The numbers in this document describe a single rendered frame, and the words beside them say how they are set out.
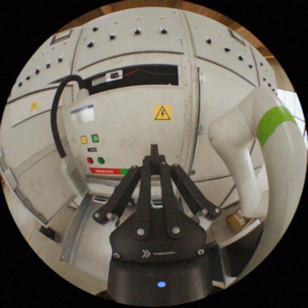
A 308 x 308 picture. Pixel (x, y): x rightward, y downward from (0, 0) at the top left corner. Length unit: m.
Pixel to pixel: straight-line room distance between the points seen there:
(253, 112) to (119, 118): 0.37
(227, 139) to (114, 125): 0.34
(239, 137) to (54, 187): 0.88
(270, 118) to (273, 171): 0.09
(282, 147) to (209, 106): 0.47
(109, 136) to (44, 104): 0.46
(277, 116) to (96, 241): 0.69
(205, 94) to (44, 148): 0.91
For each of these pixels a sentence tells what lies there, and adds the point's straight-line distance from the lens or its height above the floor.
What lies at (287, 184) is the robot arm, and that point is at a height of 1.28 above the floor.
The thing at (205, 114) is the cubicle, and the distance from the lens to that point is 0.55.
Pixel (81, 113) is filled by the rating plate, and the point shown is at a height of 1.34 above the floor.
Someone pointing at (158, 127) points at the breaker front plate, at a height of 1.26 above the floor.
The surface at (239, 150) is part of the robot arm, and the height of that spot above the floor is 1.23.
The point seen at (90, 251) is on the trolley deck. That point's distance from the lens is 0.56.
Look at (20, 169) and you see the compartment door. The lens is 0.66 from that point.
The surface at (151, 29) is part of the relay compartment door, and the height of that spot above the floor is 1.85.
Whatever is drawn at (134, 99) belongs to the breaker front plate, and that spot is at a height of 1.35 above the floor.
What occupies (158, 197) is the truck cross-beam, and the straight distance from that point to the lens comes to 0.49.
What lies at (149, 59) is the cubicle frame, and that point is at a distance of 0.57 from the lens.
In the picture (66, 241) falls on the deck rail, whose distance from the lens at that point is 0.59.
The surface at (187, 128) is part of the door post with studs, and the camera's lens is 0.54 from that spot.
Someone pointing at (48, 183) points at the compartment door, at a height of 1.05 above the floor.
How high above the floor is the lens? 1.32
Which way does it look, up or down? 27 degrees down
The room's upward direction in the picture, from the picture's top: 2 degrees counter-clockwise
